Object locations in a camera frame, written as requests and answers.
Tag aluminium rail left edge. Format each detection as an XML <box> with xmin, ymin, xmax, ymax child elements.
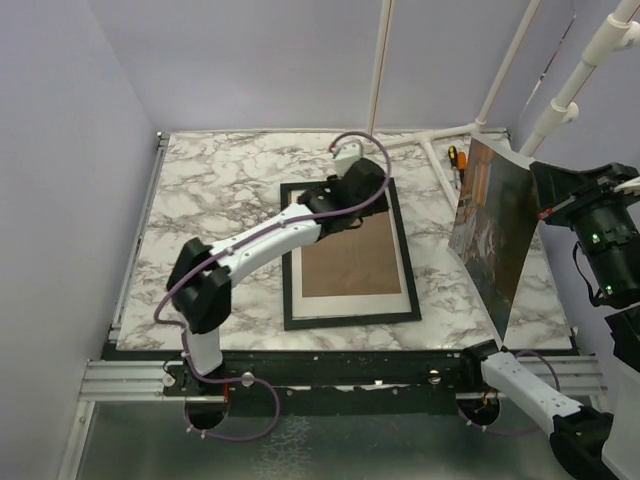
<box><xmin>110</xmin><ymin>132</ymin><xmax>171</xmax><ymax>330</ymax></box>

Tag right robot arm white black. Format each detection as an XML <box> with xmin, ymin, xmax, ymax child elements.
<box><xmin>459</xmin><ymin>161</ymin><xmax>639</xmax><ymax>479</ymax></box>

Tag white mat board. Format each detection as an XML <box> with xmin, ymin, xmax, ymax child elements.
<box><xmin>291</xmin><ymin>212</ymin><xmax>412</xmax><ymax>321</ymax></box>

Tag orange handle screwdriver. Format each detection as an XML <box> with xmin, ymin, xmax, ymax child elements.
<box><xmin>456</xmin><ymin>151</ymin><xmax>467</xmax><ymax>177</ymax></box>

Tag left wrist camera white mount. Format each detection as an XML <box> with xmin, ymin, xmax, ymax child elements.
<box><xmin>333</xmin><ymin>140</ymin><xmax>364</xmax><ymax>177</ymax></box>

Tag white PVC pipe stand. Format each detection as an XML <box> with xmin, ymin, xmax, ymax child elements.
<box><xmin>367</xmin><ymin>0</ymin><xmax>544</xmax><ymax>201</ymax></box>

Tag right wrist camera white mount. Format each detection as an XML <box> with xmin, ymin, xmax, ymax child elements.
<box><xmin>614</xmin><ymin>176</ymin><xmax>640</xmax><ymax>196</ymax></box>

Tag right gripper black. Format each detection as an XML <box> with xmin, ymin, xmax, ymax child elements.
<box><xmin>527</xmin><ymin>156</ymin><xmax>640</xmax><ymax>295</ymax></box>

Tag aluminium front extrusion rail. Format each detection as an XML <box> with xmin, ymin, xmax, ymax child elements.
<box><xmin>79</xmin><ymin>356</ymin><xmax>607</xmax><ymax>402</ymax></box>

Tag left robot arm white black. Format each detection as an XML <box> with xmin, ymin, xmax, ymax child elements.
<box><xmin>154</xmin><ymin>158</ymin><xmax>391</xmax><ymax>395</ymax></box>

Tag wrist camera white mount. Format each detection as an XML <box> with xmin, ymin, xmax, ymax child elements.
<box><xmin>614</xmin><ymin>176</ymin><xmax>640</xmax><ymax>196</ymax></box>
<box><xmin>333</xmin><ymin>140</ymin><xmax>364</xmax><ymax>177</ymax></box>

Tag photo with white mat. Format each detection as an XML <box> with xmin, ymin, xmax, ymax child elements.
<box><xmin>448</xmin><ymin>134</ymin><xmax>538</xmax><ymax>344</ymax></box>

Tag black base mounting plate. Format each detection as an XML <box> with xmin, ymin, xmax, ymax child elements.
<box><xmin>163</xmin><ymin>348</ymin><xmax>488</xmax><ymax>416</ymax></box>

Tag black picture frame brown backing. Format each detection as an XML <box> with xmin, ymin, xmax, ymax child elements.
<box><xmin>279</xmin><ymin>177</ymin><xmax>424</xmax><ymax>332</ymax></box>

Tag white PVC jointed pole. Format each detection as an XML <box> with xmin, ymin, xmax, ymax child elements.
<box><xmin>519</xmin><ymin>1</ymin><xmax>639</xmax><ymax>157</ymax></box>

